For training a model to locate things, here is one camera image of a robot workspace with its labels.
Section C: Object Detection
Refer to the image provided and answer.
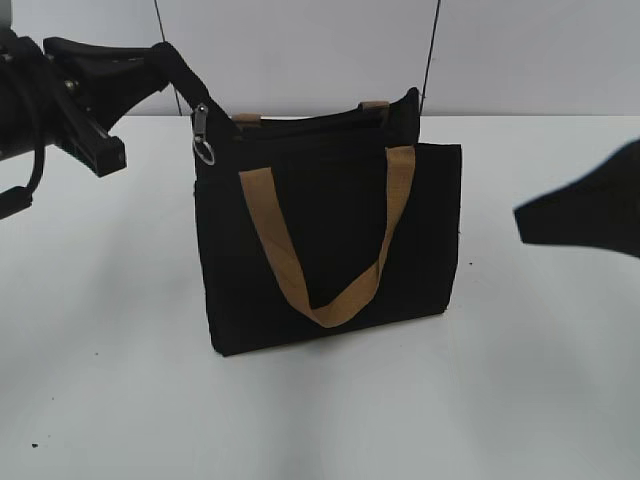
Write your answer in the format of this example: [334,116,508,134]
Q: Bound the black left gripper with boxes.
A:
[0,36,176,178]

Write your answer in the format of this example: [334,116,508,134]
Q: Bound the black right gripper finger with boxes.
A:
[514,140,639,256]

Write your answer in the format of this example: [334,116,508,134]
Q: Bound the black tote bag tan handles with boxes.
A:
[145,42,462,356]

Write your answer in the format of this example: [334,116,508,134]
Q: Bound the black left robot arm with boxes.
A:
[1,1,168,177]

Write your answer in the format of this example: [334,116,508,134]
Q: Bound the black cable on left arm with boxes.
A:
[0,37,51,221]

